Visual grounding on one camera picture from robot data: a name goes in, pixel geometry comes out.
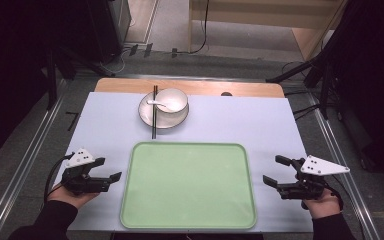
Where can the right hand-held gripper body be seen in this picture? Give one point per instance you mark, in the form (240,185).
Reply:
(308,186)

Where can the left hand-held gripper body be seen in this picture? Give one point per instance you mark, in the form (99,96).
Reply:
(83,184)

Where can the person's left hand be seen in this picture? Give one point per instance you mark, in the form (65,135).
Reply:
(71,199)

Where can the person's right hand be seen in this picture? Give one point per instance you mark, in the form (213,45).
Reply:
(323,206)

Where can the light blue table mat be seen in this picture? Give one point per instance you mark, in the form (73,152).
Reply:
(246,126)

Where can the black chopstick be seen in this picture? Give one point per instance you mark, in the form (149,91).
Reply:
(153,123)

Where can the white plate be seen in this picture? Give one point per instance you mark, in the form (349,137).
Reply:
(161,120)

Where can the light green tray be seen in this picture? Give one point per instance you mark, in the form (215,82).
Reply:
(188,186)

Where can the white spoon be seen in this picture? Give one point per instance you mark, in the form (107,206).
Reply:
(161,104)

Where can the black metal stand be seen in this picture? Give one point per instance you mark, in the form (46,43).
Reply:
(316,73)

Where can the white bowl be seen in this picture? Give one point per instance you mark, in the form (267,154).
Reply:
(173,98)

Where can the black cabinet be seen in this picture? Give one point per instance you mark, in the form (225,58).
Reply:
(108,30)

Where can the light wooden shelf unit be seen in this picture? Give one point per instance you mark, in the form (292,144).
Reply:
(263,13)

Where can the aluminium floor rail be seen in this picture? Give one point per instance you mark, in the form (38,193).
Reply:
(20,173)
(343,173)

